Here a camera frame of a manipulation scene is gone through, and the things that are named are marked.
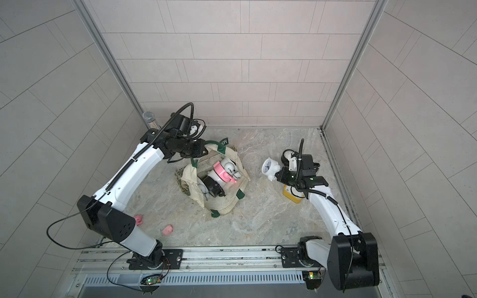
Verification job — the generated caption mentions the yellow square alarm clock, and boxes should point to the yellow square alarm clock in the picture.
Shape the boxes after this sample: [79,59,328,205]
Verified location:
[283,185,305,204]

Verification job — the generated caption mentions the small black alarm clock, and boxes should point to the small black alarm clock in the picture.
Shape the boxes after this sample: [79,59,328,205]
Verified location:
[281,149,296,167]

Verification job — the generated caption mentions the white plastic alarm clock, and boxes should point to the white plastic alarm clock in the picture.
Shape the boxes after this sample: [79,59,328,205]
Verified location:
[262,158,281,181]

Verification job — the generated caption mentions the black twin bell alarm clock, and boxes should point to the black twin bell alarm clock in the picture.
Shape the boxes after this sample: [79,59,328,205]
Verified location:
[202,176,226,197]

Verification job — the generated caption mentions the canvas tote bag green handles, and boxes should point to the canvas tote bag green handles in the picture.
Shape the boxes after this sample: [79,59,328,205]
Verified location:
[175,138,250,218]

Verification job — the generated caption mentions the pink twin bell alarm clock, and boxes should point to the pink twin bell alarm clock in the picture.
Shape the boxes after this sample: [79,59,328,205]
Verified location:
[213,162,237,183]

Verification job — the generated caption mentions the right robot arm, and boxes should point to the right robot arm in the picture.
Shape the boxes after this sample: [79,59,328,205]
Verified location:
[267,168,380,291]

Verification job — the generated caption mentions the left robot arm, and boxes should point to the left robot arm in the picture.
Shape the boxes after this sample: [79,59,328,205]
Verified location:
[77,129,208,269]

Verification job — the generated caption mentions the white twin bell alarm clock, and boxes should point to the white twin bell alarm clock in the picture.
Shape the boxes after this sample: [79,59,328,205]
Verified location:
[221,157,242,180]

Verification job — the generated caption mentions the pink toy piece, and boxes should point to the pink toy piece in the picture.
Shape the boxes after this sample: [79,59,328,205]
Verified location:
[162,225,173,236]
[134,215,144,226]

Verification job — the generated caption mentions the right circuit board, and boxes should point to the right circuit board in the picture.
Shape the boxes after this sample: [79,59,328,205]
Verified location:
[302,271,324,291]

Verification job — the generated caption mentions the circuit board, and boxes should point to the circuit board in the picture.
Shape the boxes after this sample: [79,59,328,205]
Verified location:
[302,271,324,291]
[140,274,163,286]

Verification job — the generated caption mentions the left circuit board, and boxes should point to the left circuit board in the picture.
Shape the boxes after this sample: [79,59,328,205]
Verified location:
[140,274,163,286]

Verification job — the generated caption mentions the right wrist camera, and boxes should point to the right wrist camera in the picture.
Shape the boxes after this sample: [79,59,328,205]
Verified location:
[288,153,320,177]

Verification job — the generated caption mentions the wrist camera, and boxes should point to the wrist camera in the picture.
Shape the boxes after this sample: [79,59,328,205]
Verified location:
[288,153,320,177]
[171,114,205,139]

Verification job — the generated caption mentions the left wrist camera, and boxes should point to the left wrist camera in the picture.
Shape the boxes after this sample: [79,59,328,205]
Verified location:
[171,114,205,139]

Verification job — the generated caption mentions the white alarm clock metal handle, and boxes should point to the white alarm clock metal handle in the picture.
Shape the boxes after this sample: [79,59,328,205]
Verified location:
[198,179,210,201]

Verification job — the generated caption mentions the black cables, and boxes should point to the black cables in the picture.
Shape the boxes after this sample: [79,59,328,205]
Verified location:
[46,202,131,291]

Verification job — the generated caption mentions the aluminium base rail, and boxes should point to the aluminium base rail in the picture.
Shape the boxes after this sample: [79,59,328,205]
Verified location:
[67,245,329,295]

